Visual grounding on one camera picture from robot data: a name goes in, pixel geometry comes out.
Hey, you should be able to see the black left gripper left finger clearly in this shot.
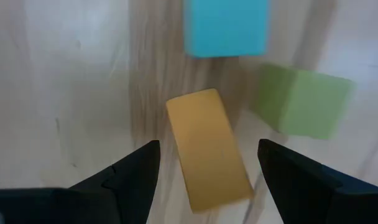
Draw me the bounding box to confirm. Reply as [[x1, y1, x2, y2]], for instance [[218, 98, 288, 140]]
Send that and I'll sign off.
[[67, 139, 161, 224]]

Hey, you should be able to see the orange rectangular foam block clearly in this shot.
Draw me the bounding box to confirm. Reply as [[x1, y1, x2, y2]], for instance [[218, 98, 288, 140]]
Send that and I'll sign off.
[[165, 88, 255, 215]]

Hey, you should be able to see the blue foam cube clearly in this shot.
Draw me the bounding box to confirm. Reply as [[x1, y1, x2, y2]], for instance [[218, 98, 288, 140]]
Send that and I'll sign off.
[[182, 0, 270, 59]]

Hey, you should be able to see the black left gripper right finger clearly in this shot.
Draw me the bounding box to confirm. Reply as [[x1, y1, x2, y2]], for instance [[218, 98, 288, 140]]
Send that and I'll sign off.
[[257, 138, 378, 224]]

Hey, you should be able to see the green foam cube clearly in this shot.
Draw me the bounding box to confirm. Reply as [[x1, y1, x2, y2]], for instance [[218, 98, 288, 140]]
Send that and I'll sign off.
[[251, 63, 355, 141]]

